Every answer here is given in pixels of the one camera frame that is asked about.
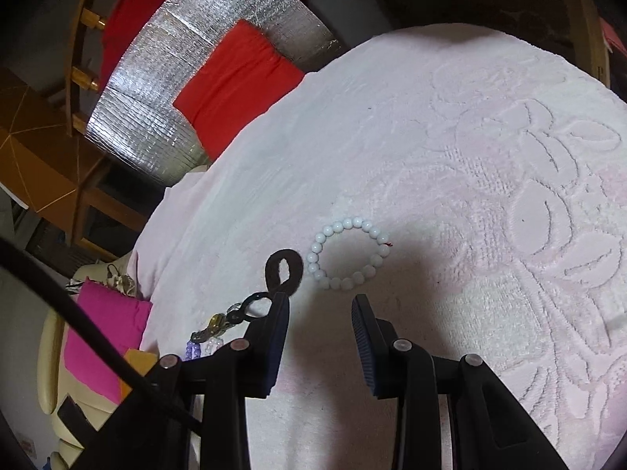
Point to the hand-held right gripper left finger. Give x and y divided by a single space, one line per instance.
274 347

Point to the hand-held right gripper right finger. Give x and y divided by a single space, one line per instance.
365 347

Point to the gold wrist watch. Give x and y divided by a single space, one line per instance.
214 322

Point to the orange box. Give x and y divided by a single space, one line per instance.
138 361

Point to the beige patterned cloth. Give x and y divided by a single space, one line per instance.
120 281

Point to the pink pillow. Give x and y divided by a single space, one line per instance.
103 342

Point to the white embossed blanket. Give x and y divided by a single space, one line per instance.
441 181

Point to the cream sofa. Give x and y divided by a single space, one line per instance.
49 382

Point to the red pillow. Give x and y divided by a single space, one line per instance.
240 88

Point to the silver foil insulation sheet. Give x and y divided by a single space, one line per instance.
161 107

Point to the red cloth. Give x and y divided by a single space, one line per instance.
132 10

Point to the wooden railing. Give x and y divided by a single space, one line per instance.
81 34

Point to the wooden shelf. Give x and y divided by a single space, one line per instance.
585 24

